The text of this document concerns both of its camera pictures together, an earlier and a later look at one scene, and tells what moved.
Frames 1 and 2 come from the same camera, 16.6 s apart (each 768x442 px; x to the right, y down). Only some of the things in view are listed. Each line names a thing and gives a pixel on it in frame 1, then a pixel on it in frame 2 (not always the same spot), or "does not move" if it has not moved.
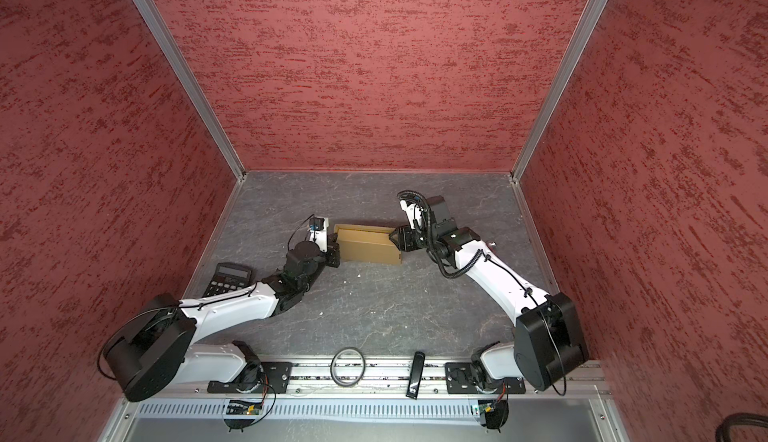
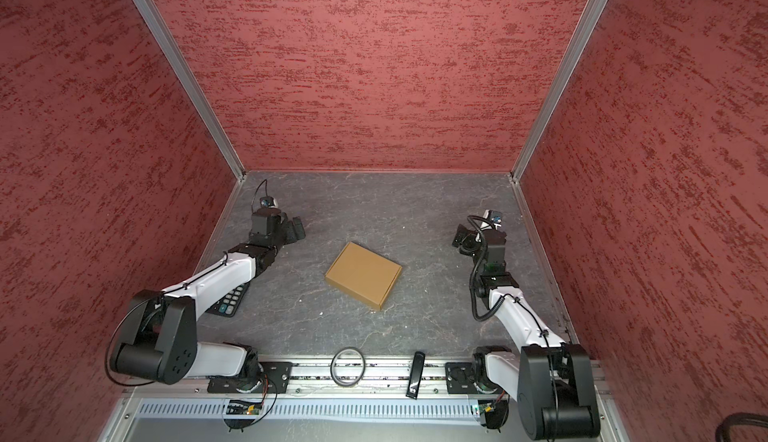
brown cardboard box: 367,244 → 364,274
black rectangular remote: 415,375 does not move
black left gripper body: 331,260 → 279,238
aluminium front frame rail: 378,380 does not move
